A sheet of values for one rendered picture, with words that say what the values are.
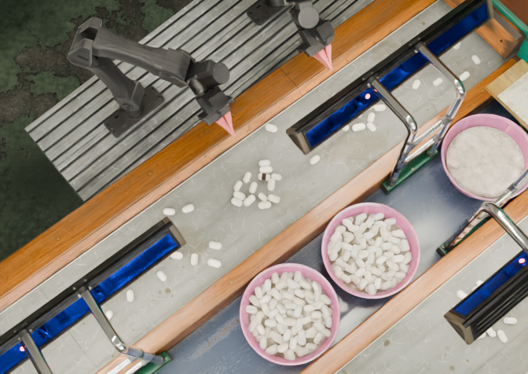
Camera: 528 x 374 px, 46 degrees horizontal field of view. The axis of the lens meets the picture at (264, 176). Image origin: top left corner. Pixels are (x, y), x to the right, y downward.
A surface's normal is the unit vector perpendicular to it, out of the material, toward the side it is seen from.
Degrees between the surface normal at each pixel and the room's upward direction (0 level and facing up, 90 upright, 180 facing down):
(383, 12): 0
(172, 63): 18
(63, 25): 0
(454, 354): 0
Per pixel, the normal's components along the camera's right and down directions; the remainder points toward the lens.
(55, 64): -0.05, -0.34
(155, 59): 0.26, -0.26
